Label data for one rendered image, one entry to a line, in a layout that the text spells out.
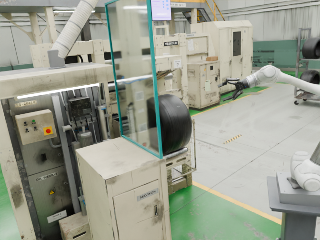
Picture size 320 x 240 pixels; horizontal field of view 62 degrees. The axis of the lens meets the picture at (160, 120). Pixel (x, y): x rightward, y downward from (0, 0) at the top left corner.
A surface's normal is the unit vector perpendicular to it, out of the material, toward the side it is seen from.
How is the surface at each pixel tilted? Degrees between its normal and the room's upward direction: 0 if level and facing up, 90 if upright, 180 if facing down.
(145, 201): 90
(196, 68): 90
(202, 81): 90
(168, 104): 33
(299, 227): 90
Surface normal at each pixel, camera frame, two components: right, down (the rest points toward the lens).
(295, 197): -0.31, 0.30
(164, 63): 0.55, 0.21
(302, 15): -0.74, 0.25
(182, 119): 0.48, -0.15
